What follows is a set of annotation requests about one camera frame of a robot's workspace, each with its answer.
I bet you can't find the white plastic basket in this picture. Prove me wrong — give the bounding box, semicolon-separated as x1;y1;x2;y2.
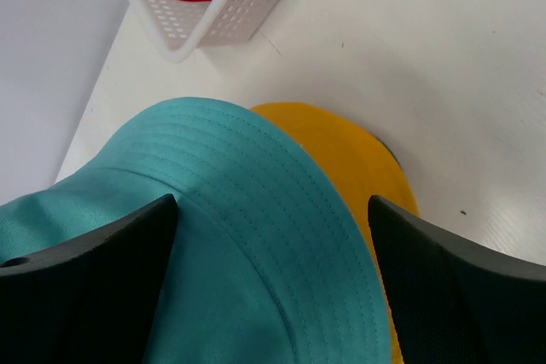
128;0;279;63

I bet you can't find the yellow bucket hat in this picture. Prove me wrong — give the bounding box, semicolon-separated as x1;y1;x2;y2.
236;102;417;363

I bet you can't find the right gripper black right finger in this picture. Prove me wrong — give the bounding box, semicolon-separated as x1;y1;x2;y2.
368;196;545;363

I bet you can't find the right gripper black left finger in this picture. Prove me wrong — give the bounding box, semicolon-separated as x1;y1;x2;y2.
1;194;177;363

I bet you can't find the black wire hat stand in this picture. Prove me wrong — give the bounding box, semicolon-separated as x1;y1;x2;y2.
374;135;403;170

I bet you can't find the teal bucket hat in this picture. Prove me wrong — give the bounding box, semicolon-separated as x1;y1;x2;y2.
1;98;391;363

